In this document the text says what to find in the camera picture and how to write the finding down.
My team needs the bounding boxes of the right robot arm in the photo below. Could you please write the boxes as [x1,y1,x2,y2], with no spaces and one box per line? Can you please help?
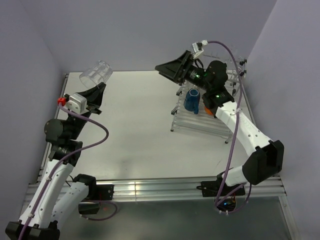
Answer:
[155,50,285,195]

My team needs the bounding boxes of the clear glass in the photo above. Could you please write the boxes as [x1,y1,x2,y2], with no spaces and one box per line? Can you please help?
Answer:
[224,45,239,66]
[79,60,113,89]

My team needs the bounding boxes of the metal wire dish rack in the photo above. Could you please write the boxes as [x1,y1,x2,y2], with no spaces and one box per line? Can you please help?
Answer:
[170,53,240,144]

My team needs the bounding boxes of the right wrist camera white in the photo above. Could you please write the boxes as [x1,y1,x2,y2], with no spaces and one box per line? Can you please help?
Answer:
[191,40,208,60]

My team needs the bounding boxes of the dark blue cup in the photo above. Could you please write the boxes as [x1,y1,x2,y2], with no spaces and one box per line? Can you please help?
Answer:
[183,88,200,115]

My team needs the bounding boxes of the orange plastic mug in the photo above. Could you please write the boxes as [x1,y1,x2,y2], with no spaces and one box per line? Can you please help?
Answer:
[204,107,214,116]

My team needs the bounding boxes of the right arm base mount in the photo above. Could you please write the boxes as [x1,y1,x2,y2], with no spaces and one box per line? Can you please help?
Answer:
[196,172,246,212]

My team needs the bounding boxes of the aluminium mounting rail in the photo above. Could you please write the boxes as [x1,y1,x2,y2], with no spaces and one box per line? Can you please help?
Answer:
[23,174,288,206]

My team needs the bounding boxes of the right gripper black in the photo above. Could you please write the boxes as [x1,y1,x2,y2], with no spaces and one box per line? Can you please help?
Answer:
[155,50,212,92]

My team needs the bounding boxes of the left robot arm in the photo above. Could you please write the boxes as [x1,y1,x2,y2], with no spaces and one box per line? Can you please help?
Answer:
[5,82,107,240]

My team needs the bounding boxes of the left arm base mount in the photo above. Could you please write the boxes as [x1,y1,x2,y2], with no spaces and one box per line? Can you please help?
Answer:
[77,184,118,216]

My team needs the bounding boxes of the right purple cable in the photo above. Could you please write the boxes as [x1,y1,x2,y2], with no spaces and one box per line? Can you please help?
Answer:
[206,39,252,214]

